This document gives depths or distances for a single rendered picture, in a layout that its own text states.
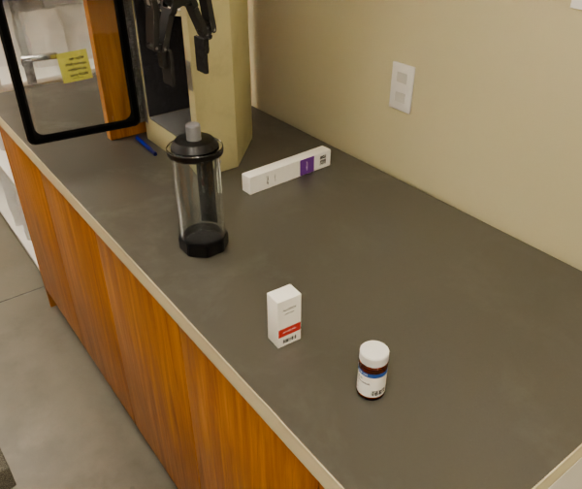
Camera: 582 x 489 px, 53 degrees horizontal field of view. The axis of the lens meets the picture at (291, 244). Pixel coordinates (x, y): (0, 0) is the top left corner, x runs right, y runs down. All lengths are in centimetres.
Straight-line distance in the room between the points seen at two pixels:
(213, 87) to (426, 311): 75
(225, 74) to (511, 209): 73
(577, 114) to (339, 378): 67
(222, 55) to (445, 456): 101
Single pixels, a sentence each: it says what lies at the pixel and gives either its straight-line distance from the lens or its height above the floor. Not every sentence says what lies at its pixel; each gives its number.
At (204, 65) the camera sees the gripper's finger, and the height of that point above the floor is 128.
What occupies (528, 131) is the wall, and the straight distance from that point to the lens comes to 131.
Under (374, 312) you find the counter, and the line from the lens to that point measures 108.
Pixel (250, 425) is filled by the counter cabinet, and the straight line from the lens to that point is 109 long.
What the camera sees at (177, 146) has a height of 118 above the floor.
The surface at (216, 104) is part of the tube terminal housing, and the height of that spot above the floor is 112.
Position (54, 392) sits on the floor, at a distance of 237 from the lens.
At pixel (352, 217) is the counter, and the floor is 94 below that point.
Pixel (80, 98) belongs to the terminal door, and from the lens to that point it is 170.
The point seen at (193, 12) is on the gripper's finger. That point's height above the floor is 139.
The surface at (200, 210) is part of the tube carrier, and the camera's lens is 116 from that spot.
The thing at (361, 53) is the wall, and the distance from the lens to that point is 160.
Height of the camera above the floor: 162
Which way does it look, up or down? 33 degrees down
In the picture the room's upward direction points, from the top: straight up
